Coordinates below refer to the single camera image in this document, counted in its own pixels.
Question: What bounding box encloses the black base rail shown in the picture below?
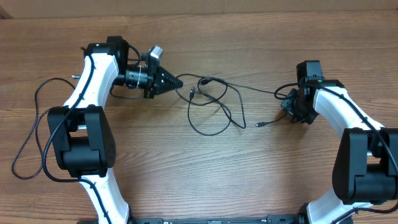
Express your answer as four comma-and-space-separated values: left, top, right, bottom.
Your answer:
77, 213, 354, 224

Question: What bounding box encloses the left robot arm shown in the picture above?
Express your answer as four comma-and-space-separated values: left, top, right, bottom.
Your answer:
46, 36, 183, 223

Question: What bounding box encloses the black cable bundle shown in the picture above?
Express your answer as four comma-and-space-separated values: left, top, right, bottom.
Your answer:
174, 73, 289, 137

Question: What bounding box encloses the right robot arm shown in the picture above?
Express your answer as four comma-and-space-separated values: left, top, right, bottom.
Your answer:
280, 60, 397, 223

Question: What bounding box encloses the separated black usb cable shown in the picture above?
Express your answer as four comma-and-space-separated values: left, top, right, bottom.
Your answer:
11, 74, 82, 180

